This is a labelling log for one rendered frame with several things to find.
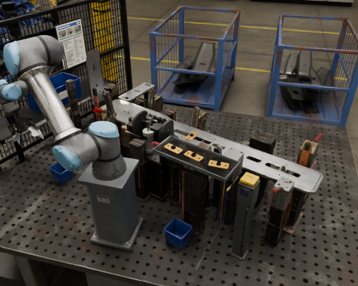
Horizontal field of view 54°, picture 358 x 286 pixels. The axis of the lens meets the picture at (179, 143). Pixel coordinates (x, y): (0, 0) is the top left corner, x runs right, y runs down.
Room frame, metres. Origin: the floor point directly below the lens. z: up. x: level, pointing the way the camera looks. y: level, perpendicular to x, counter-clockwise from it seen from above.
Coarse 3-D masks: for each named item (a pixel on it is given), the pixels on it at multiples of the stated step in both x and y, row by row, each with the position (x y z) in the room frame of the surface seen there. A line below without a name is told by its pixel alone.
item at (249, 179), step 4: (244, 176) 1.11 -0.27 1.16; (248, 176) 1.11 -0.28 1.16; (252, 176) 1.11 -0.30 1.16; (256, 176) 1.11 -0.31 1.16; (240, 180) 1.09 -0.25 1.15; (244, 180) 1.09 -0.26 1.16; (248, 180) 1.09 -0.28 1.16; (252, 180) 1.09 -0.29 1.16; (256, 180) 1.09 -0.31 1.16; (248, 184) 1.08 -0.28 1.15; (252, 184) 1.07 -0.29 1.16
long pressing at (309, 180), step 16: (176, 128) 1.74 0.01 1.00; (192, 128) 1.74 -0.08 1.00; (208, 144) 1.58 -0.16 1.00; (224, 144) 1.58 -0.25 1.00; (240, 144) 1.58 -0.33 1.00; (272, 160) 1.44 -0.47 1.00; (272, 176) 1.30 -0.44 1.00; (288, 176) 1.31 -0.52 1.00; (304, 176) 1.31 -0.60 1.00; (320, 176) 1.31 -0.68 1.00; (304, 192) 1.20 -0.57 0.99
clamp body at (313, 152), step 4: (308, 140) 1.53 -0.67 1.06; (316, 144) 1.49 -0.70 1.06; (300, 148) 1.46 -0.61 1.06; (312, 148) 1.46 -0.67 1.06; (316, 148) 1.46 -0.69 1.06; (300, 152) 1.45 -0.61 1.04; (312, 152) 1.42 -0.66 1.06; (316, 152) 1.47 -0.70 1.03; (300, 156) 1.45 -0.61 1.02; (312, 156) 1.42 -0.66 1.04; (316, 156) 1.49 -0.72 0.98; (308, 160) 1.42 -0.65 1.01; (312, 160) 1.42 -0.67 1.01; (308, 164) 1.42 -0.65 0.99; (312, 164) 1.45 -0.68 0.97; (296, 176) 1.45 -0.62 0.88
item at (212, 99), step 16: (176, 16) 4.64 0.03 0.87; (176, 32) 4.64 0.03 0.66; (224, 32) 3.73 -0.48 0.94; (176, 48) 4.64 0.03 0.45; (208, 48) 4.46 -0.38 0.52; (176, 64) 4.65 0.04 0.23; (192, 64) 4.17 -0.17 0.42; (208, 64) 3.97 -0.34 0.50; (224, 64) 3.80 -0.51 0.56; (176, 80) 4.00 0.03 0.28; (192, 80) 3.85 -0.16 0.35; (208, 80) 4.27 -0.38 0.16; (224, 80) 4.27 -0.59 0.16; (176, 96) 3.80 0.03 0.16; (192, 96) 3.80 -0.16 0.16; (208, 96) 3.78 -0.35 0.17
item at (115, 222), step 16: (128, 160) 1.30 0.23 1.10; (80, 176) 1.19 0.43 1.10; (128, 176) 1.19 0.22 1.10; (96, 192) 1.15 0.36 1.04; (112, 192) 1.13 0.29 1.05; (128, 192) 1.19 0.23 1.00; (96, 208) 1.16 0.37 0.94; (112, 208) 1.14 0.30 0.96; (128, 208) 1.17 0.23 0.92; (96, 224) 1.16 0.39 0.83; (112, 224) 1.14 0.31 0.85; (128, 224) 1.16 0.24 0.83; (96, 240) 1.16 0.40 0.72; (112, 240) 1.14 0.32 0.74; (128, 240) 1.15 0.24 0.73
